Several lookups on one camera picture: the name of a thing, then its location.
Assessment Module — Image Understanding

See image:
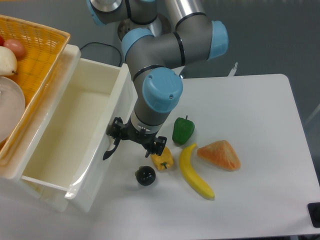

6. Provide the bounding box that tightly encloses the green bell pepper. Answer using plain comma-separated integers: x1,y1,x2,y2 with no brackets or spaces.
172,115,195,145

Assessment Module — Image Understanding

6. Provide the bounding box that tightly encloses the red apple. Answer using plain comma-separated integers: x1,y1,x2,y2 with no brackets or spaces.
3,39,26,58

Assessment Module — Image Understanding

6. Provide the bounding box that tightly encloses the dark mangosteen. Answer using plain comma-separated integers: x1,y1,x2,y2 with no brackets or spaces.
134,165,156,186

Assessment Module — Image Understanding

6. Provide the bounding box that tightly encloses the yellow banana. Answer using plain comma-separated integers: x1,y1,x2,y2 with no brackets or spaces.
179,143,215,200

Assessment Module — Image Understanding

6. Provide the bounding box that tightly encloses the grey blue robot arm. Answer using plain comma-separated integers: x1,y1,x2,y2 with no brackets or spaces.
87,0,229,155

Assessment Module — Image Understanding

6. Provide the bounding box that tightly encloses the white plate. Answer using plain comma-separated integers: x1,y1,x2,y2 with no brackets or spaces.
0,76,26,142

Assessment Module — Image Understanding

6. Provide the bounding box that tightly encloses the white drawer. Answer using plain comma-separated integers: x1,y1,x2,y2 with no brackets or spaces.
21,58,135,212

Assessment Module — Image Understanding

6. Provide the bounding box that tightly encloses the yellow bell pepper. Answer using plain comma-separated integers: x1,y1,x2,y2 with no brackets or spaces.
151,146,174,171

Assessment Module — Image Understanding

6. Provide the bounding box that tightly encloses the white pear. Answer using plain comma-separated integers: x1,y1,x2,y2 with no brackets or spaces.
0,46,18,76

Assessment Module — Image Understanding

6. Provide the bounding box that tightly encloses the black cable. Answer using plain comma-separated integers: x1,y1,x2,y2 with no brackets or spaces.
79,41,123,68

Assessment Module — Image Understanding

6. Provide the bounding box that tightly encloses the red small fruit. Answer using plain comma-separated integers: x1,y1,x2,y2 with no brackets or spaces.
0,36,5,47

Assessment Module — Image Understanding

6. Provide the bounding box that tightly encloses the black corner object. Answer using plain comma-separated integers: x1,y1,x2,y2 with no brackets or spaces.
307,202,320,228

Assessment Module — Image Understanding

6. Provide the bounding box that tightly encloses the yellow woven basket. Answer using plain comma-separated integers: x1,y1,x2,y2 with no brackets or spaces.
0,15,71,167

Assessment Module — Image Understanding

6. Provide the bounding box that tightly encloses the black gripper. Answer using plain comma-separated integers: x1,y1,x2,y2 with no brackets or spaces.
106,117,167,158

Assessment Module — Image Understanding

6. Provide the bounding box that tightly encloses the white drawer cabinet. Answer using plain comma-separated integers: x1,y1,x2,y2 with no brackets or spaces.
0,44,81,212

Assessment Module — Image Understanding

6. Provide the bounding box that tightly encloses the orange bread wedge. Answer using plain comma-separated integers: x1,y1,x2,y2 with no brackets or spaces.
197,140,241,171

